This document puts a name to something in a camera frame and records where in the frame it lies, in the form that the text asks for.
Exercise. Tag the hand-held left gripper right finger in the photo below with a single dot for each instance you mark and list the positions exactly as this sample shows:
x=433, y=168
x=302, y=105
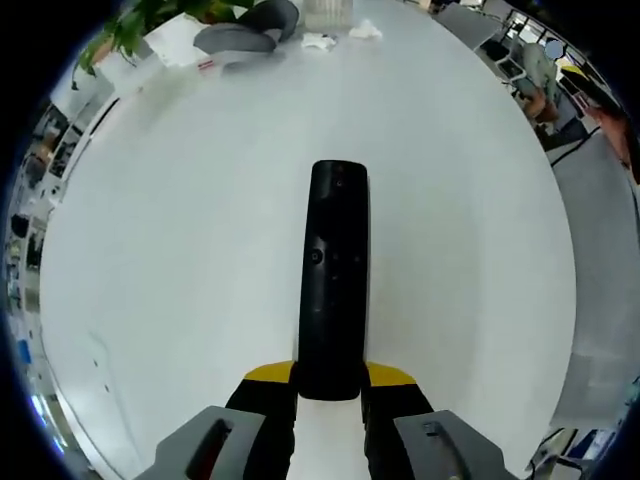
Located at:
x=425, y=430

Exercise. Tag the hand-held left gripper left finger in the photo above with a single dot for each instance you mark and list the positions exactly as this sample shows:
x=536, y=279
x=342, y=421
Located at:
x=235, y=430

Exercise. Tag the black remote control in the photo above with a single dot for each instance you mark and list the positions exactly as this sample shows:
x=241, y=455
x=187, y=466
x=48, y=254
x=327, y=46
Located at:
x=335, y=280

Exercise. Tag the white office chair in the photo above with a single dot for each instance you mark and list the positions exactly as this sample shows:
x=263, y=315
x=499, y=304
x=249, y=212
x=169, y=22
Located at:
x=511, y=62

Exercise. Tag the crumpled white tissue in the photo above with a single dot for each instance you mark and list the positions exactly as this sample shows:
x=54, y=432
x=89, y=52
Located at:
x=365, y=30
x=317, y=42

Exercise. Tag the green potted plant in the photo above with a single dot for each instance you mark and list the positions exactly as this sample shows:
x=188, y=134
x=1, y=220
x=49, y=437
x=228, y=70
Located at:
x=135, y=25

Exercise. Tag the clear plastic container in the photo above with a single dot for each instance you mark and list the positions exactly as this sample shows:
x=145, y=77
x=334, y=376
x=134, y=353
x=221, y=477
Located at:
x=327, y=11

